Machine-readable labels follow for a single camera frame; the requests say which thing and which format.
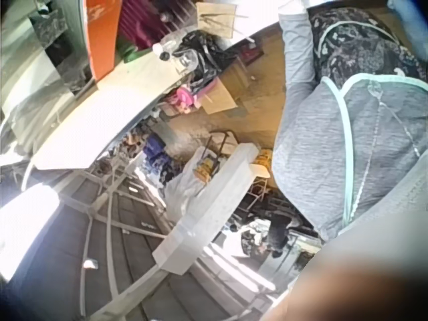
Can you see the yellow packet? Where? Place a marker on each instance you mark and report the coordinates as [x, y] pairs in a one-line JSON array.
[[206, 168], [262, 158]]

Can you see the white plastic bag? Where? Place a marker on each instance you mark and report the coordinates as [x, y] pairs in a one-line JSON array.
[[182, 194]]

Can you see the long white bench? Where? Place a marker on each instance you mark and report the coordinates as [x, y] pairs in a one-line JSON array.
[[214, 207]]

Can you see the blue container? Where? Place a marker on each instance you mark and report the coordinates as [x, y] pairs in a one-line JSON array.
[[154, 147]]

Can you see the brown cardboard sheet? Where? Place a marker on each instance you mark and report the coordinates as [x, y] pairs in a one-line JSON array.
[[219, 98]]

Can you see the pink plastic toy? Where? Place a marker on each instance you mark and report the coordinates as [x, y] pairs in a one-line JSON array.
[[184, 97]]

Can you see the black patterned cloth bag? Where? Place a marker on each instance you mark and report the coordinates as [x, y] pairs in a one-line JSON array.
[[207, 57]]

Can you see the white table top board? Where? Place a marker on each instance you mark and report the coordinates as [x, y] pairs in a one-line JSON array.
[[110, 113]]

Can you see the clear plastic bottle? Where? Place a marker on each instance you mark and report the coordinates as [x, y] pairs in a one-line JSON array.
[[174, 51]]

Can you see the green cloth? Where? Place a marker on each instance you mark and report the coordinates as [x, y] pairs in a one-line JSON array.
[[130, 50]]

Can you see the beige paper with sticks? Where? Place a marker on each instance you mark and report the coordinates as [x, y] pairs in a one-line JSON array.
[[214, 18]]

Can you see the maroon cloth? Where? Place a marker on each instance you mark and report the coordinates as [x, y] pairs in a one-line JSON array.
[[143, 20]]

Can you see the orange panel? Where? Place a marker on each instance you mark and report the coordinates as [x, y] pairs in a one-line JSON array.
[[103, 36]]

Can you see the black marbled box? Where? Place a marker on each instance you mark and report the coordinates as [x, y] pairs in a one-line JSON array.
[[50, 25]]

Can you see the person's legs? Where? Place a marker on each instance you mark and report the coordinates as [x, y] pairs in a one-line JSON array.
[[409, 15]]

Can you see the white metal frame gate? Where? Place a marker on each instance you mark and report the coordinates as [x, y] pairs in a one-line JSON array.
[[110, 227]]

